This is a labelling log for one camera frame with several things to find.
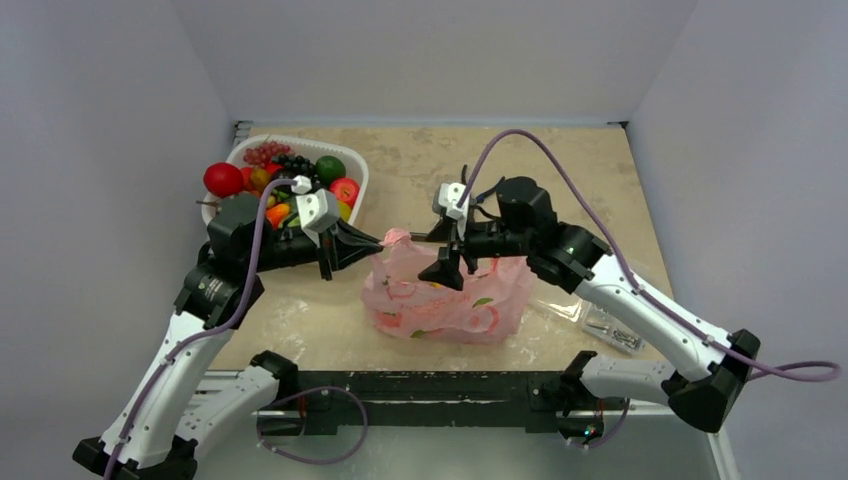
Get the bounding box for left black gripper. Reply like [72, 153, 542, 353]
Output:
[246, 215, 382, 280]

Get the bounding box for pink plastic bag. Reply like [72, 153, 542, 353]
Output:
[360, 228, 536, 344]

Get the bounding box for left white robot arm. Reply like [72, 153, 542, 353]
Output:
[72, 190, 382, 479]

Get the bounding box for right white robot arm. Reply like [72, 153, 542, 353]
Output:
[418, 177, 760, 433]

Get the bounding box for small red fake apple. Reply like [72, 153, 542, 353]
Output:
[330, 177, 360, 209]

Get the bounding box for green fake lime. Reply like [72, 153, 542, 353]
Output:
[314, 155, 347, 186]

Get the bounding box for red orange fake mango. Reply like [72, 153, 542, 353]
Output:
[265, 203, 291, 229]

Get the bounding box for black fake grapes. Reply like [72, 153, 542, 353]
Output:
[268, 154, 317, 179]

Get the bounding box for red fake grapes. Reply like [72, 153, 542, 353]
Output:
[243, 140, 294, 166]

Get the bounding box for white fruit basket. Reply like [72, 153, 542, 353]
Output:
[200, 134, 369, 223]

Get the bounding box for clear plastic screw box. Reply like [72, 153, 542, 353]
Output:
[530, 290, 646, 356]

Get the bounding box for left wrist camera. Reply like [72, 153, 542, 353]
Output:
[291, 175, 341, 238]

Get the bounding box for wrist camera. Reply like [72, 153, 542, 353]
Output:
[432, 182, 469, 222]
[291, 175, 341, 238]

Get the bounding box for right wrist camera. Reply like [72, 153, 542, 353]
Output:
[432, 182, 469, 222]

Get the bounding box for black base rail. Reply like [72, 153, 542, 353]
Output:
[256, 371, 605, 441]

